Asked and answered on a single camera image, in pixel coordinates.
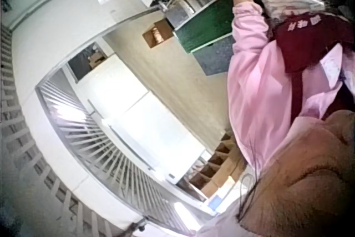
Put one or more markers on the open brown cardboard box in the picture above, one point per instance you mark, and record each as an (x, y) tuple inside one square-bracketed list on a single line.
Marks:
[(156, 34)]

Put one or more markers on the brown carton in doorway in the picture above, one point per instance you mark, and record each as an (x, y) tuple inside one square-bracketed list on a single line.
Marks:
[(95, 59)]

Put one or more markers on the metal barred gate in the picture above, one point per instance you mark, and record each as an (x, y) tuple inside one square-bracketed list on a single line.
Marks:
[(111, 148)]

